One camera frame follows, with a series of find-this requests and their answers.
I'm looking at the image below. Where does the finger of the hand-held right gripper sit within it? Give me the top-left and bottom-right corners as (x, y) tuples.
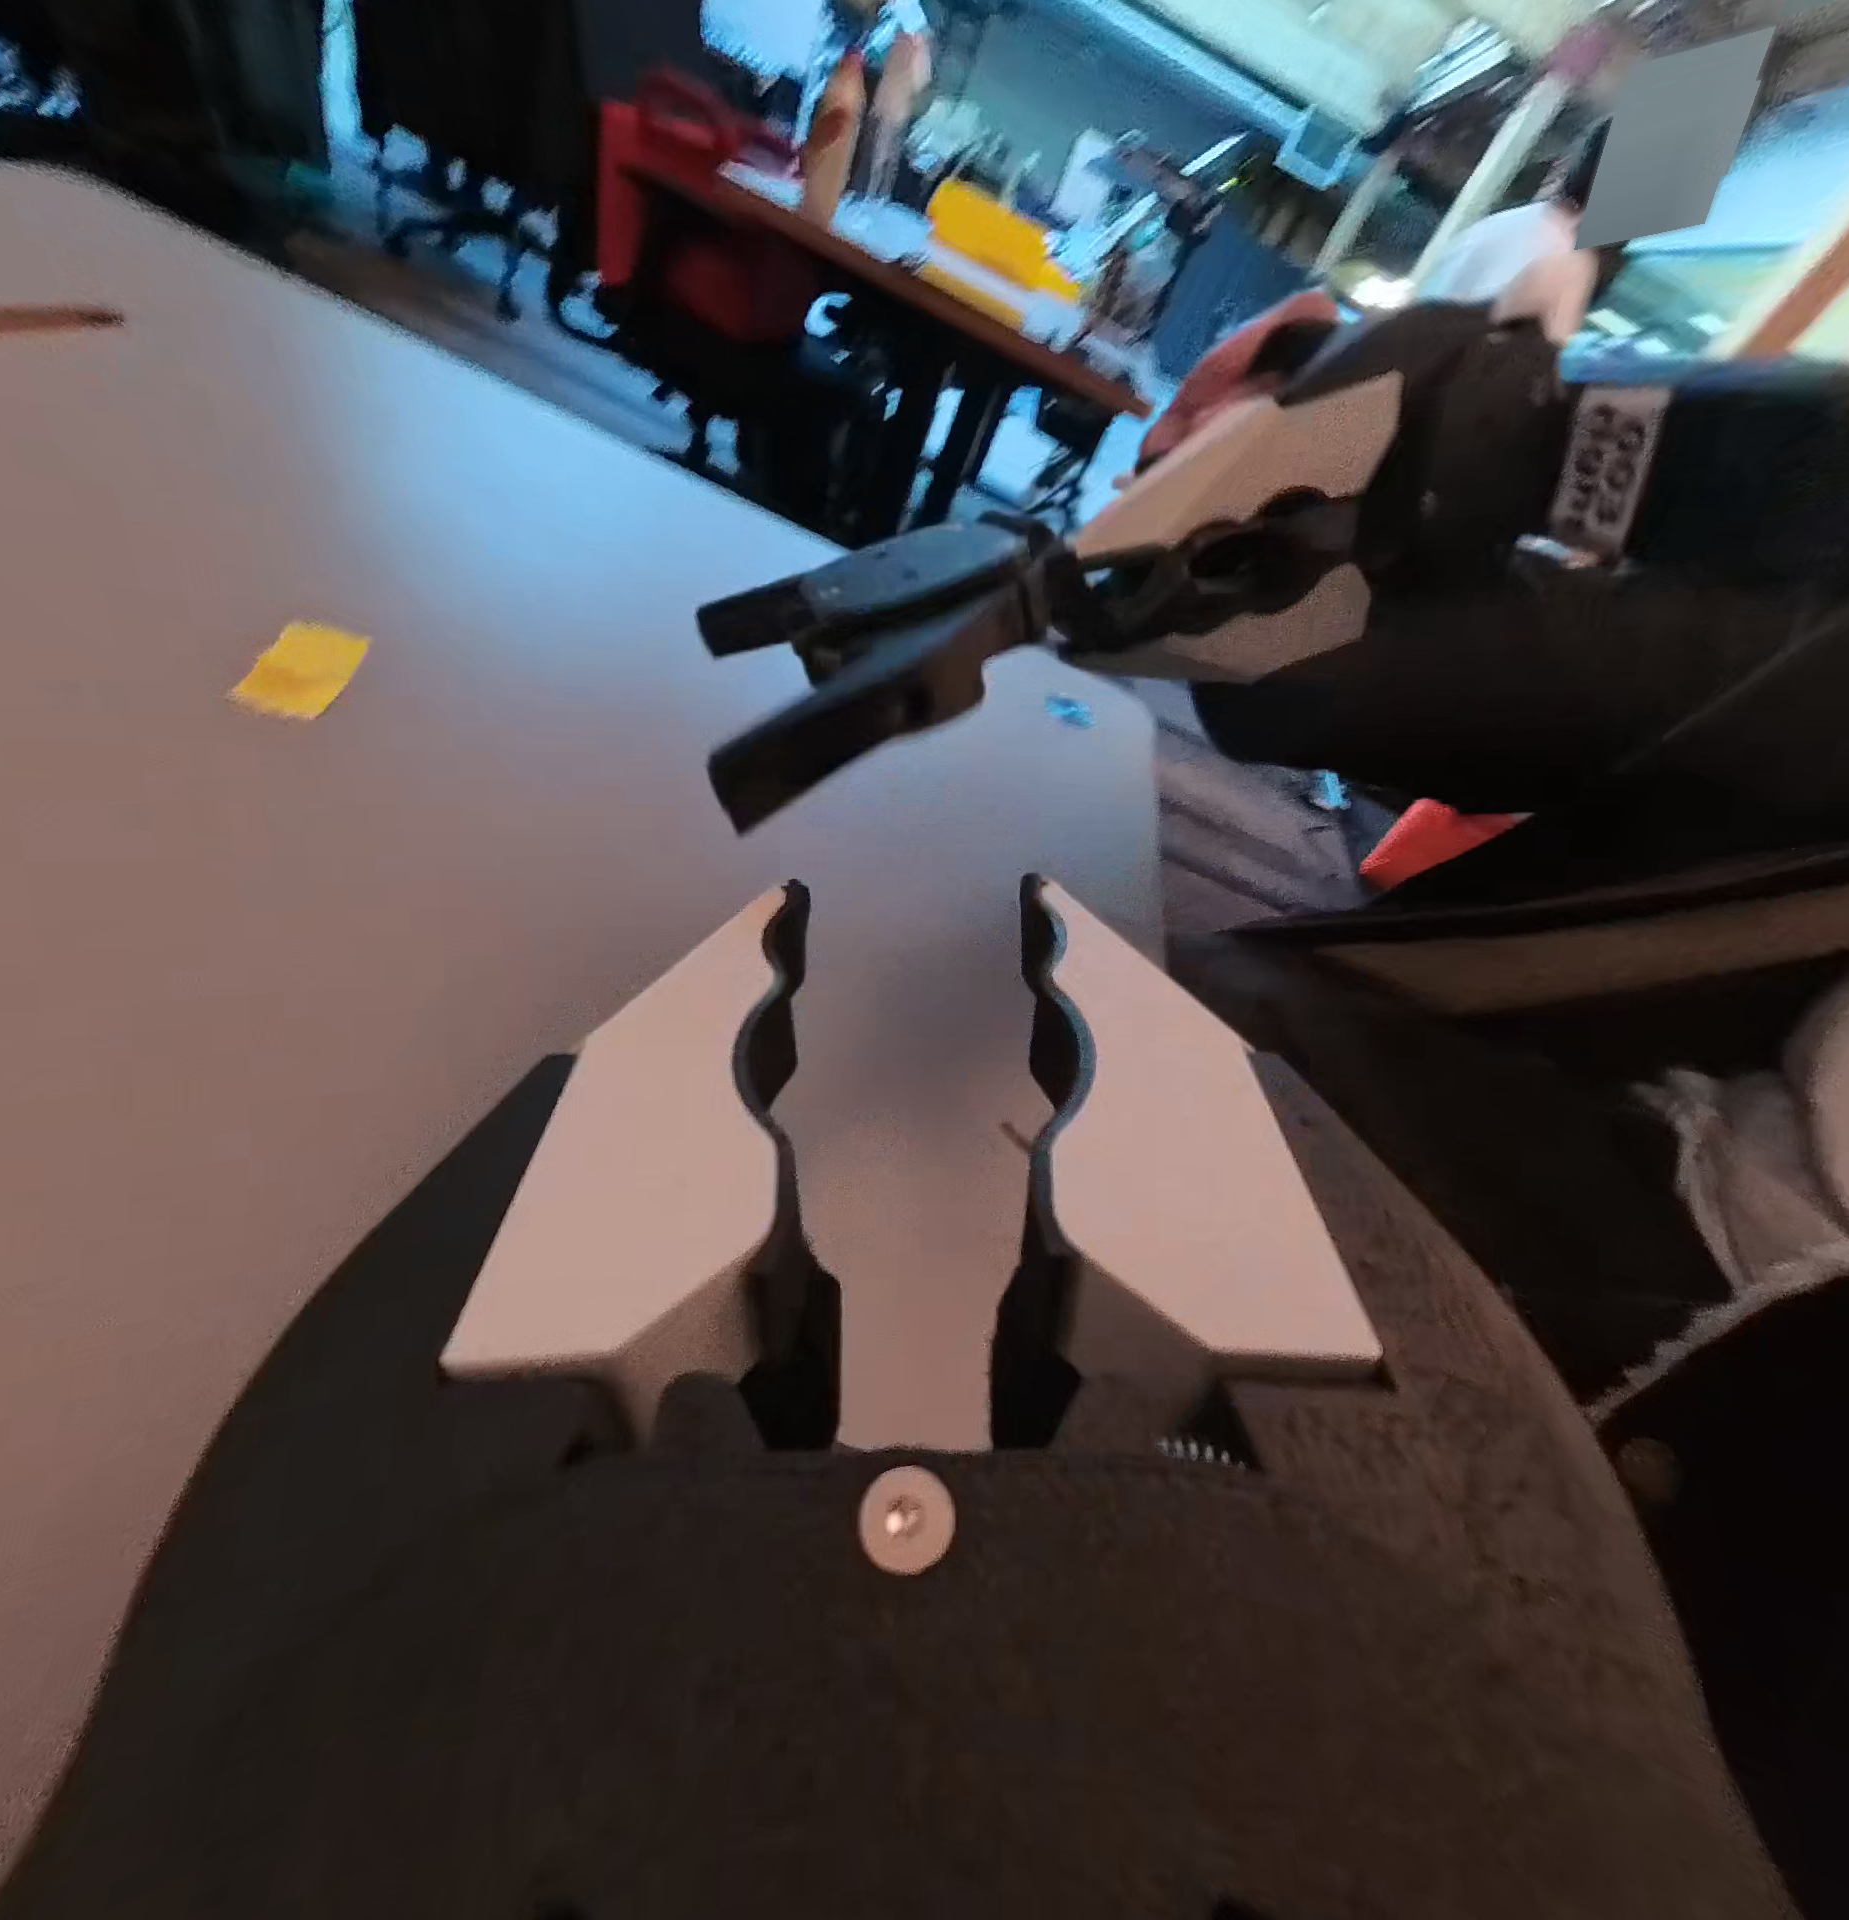
(1071, 367), (1409, 600)
(1058, 562), (1381, 689)

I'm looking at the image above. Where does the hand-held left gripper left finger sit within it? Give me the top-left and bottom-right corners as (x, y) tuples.
(437, 881), (843, 1449)

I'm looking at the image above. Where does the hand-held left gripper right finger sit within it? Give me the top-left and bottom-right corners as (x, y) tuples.
(989, 874), (1386, 1449)

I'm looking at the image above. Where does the black plastic spring clamp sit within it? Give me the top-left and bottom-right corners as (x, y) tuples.
(693, 514), (1087, 836)

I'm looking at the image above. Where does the person's right forearm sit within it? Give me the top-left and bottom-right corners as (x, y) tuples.
(1193, 577), (1849, 840)

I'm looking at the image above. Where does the person's right hand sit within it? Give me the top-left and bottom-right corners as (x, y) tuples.
(1140, 288), (1342, 466)

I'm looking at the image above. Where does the long wooden table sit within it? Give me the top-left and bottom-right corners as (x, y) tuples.
(622, 156), (1153, 530)

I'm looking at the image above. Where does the yellow plastic bin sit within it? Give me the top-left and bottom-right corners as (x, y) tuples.
(925, 177), (1087, 301)

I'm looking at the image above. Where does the black fleece-lined jacket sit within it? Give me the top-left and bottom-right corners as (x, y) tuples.
(1164, 750), (1849, 1920)

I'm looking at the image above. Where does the brown snack jar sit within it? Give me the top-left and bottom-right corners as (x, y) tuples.
(796, 52), (870, 227)

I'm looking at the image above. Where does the white shirt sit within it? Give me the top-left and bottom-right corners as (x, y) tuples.
(1660, 983), (1849, 1278)

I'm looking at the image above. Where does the yellow tape piece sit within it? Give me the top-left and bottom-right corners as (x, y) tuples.
(229, 620), (373, 722)

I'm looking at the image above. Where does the red office chair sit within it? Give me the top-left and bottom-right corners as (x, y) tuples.
(593, 72), (828, 354)

